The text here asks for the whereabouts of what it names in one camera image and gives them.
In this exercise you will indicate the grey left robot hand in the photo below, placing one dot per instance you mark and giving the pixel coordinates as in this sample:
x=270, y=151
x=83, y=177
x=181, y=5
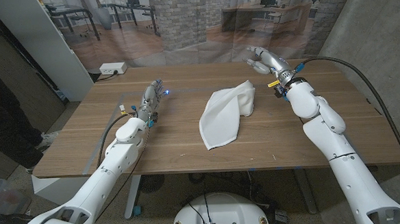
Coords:
x=149, y=101

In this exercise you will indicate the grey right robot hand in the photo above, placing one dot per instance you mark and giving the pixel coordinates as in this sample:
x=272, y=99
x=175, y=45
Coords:
x=274, y=63

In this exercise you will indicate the white cloth towel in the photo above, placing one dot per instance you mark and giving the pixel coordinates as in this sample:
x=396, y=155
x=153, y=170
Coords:
x=224, y=114

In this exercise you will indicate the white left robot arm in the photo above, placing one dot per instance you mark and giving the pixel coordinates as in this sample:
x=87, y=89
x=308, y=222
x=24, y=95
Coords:
x=104, y=178

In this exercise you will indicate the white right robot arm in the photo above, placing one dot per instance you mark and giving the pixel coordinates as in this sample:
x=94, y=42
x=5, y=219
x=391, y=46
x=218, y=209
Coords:
x=343, y=159

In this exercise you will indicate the white power strip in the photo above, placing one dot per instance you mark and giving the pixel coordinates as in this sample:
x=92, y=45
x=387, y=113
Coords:
x=112, y=68

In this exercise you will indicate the black round fan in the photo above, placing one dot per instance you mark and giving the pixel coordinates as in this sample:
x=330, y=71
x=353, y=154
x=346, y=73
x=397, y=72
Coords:
x=151, y=182

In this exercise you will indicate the printed office backdrop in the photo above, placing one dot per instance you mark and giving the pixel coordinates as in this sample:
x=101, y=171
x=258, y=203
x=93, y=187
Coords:
x=181, y=23

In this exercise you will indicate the white table leg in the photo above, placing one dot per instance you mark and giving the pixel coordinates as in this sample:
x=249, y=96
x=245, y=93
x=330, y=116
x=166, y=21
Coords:
x=132, y=194

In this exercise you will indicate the grey table leg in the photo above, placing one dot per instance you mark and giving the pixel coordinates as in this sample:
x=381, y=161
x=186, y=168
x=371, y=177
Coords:
x=305, y=188

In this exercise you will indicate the white low box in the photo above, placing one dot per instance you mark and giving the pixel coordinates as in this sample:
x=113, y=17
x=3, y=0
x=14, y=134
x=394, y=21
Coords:
x=53, y=190

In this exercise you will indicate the white robot torso base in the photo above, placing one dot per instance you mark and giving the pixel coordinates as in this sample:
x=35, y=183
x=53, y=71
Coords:
x=219, y=214

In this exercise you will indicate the person in dark trousers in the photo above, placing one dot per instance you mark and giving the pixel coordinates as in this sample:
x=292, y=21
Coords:
x=5, y=125

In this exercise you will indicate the clear plastic storage bin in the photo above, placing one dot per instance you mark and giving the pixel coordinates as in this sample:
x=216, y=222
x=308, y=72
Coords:
x=4, y=199

